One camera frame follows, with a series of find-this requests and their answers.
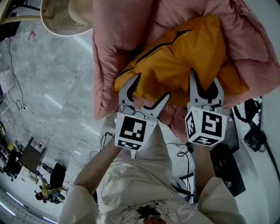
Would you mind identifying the person's white printed shirt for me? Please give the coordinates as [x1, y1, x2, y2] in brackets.
[58, 113, 248, 224]

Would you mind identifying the person's left forearm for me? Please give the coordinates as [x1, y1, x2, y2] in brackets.
[73, 140, 125, 193]

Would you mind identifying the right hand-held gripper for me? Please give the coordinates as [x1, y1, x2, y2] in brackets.
[185, 68, 228, 147]

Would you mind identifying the black rectangular case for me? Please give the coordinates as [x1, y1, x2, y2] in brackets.
[210, 143, 246, 197]

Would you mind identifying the beige round chair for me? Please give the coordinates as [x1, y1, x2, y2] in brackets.
[40, 0, 94, 38]

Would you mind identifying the black office chair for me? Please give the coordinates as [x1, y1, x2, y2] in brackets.
[49, 163, 67, 189]

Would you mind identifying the person's right forearm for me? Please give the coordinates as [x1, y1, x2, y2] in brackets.
[192, 143, 217, 197]

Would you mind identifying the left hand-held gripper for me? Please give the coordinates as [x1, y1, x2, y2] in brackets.
[115, 73, 171, 159]

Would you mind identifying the small black electronic box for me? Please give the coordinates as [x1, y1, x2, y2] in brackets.
[243, 129, 268, 153]

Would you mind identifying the brown table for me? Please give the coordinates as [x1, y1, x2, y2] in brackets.
[18, 137, 47, 174]

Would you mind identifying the thin black floor cable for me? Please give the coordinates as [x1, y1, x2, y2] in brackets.
[7, 37, 29, 110]

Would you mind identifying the pink padded seat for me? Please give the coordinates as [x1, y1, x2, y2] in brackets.
[91, 0, 280, 143]

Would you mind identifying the orange-yellow zippered pillow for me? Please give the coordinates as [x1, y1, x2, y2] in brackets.
[112, 14, 250, 103]

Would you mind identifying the black cable with plug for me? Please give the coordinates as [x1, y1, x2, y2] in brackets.
[166, 141, 196, 197]

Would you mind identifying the white flat device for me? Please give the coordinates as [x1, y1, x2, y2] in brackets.
[0, 69, 16, 94]

